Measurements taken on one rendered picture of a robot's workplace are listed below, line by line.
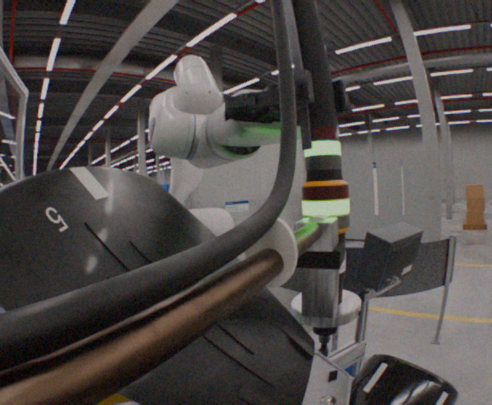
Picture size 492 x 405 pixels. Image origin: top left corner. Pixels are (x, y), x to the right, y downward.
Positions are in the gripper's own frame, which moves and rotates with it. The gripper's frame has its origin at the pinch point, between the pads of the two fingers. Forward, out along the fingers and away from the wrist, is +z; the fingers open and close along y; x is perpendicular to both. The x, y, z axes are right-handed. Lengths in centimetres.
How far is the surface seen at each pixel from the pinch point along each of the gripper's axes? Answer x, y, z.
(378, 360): -24.7, -1.4, 6.5
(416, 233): -28, -77, -29
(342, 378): -25.5, 2.1, 5.1
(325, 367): -23.7, 3.7, 4.4
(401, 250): -32, -66, -30
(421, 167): 17, -545, -248
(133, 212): -9.4, 16.1, -1.1
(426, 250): -61, -179, -71
